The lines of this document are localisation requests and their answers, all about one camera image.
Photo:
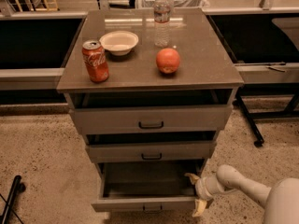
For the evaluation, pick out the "red apple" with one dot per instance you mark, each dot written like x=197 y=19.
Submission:
x=168 y=61

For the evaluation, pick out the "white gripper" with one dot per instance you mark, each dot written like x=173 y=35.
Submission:
x=203 y=188

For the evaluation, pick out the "grey middle drawer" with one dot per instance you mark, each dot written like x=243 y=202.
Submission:
x=151 y=151

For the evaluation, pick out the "red cola can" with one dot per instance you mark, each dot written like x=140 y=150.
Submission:
x=94 y=58

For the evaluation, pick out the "black stand leg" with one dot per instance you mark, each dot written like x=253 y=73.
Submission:
x=17 y=187

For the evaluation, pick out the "white wire basket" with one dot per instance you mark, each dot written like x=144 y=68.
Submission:
x=177 y=3

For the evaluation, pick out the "grey bottom drawer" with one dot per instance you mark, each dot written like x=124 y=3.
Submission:
x=148 y=186

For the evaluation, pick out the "black table frame leg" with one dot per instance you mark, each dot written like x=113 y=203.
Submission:
x=289 y=110

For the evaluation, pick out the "clear plastic water bottle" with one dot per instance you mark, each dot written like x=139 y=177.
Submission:
x=162 y=12

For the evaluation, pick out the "grey drawer cabinet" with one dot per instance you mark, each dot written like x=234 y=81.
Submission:
x=102 y=96

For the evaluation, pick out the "white paper bowl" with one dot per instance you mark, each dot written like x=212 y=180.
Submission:
x=119 y=43

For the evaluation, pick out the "grey drawer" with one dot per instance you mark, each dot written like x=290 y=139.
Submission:
x=159 y=119
x=148 y=186
x=151 y=151

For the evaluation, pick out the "grey top drawer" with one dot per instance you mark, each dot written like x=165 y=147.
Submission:
x=159 y=119

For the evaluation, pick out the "grey metal rail table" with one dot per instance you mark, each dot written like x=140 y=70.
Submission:
x=44 y=52

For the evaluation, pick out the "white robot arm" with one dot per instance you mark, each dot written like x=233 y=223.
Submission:
x=280 y=202

